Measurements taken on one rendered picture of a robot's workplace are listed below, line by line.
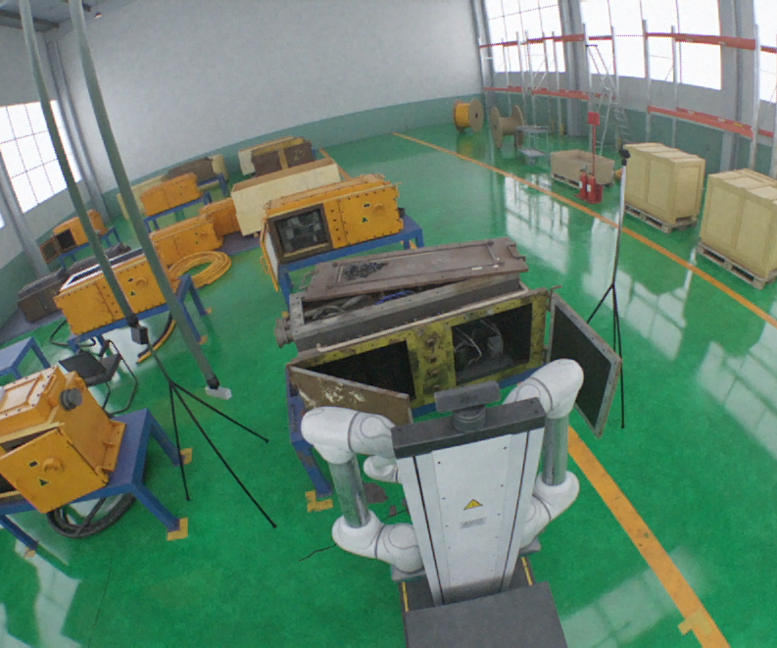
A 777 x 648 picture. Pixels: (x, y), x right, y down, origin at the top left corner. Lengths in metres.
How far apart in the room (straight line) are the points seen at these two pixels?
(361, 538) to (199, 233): 7.03
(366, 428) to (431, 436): 0.36
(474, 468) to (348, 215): 3.87
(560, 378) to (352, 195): 3.65
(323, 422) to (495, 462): 0.56
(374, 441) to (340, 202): 3.64
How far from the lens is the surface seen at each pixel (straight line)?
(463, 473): 0.99
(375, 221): 4.71
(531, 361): 2.64
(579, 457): 3.08
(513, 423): 0.89
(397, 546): 1.62
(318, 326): 2.09
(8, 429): 3.23
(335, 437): 1.27
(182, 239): 8.13
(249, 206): 7.84
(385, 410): 1.87
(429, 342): 2.17
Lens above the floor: 2.45
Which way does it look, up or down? 34 degrees down
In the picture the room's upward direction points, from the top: 11 degrees counter-clockwise
